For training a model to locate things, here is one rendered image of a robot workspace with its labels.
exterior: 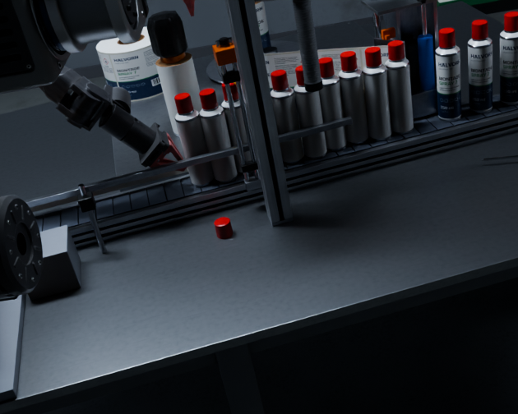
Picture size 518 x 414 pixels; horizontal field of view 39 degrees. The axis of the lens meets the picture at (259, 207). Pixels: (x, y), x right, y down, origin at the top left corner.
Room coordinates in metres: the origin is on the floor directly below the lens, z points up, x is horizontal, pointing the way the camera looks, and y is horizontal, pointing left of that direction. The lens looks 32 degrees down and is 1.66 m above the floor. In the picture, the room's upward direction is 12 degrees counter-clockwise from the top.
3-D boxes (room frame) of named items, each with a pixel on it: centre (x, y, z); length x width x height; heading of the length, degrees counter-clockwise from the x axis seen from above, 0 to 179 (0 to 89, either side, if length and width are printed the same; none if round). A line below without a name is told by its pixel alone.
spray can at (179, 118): (1.41, 0.11, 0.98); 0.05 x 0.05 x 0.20
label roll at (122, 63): (2.04, 0.26, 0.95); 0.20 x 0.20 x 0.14
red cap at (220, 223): (1.26, 0.08, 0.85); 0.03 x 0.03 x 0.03
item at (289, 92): (1.43, -0.09, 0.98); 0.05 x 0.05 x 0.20
